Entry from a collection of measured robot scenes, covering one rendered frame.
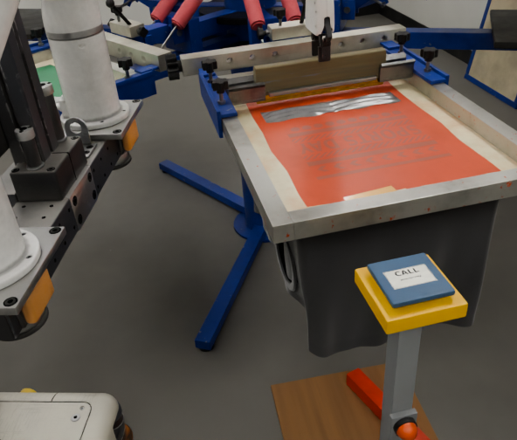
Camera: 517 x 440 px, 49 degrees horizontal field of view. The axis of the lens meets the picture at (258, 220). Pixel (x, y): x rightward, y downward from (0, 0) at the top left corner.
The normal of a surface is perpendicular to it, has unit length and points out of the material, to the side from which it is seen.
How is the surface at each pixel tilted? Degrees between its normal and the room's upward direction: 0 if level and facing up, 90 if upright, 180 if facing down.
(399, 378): 90
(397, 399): 90
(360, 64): 90
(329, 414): 0
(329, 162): 0
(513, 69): 79
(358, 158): 0
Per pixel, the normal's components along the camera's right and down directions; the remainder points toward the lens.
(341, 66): 0.23, 0.53
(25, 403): -0.07, -0.83
